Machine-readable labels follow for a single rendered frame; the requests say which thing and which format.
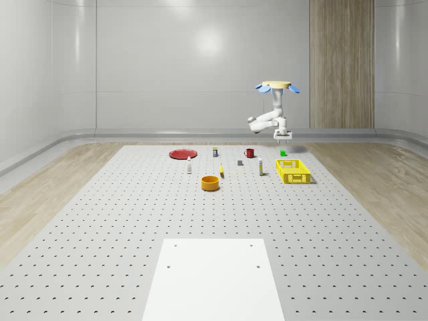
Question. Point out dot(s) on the small white bottle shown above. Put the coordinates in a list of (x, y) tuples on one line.
[(189, 166)]

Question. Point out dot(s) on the flat-sided can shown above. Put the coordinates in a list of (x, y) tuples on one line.
[(215, 152)]

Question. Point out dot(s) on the dark red mug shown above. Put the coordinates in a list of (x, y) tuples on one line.
[(250, 153)]

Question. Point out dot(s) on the red plate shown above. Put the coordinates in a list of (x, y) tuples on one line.
[(183, 154)]

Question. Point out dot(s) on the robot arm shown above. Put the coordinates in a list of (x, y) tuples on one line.
[(267, 117)]

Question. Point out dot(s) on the yellow basket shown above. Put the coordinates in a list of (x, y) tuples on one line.
[(294, 175)]

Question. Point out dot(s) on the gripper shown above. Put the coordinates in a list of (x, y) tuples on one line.
[(283, 134)]

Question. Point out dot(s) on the yellow bowl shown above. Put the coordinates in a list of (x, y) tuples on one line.
[(210, 184)]

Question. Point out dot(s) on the yellow and white box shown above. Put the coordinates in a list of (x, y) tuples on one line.
[(260, 166)]

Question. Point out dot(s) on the white board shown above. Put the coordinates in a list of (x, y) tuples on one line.
[(214, 281)]

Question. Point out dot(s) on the banana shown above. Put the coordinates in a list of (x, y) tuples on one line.
[(222, 170)]

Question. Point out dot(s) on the drone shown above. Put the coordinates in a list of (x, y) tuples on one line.
[(275, 84)]

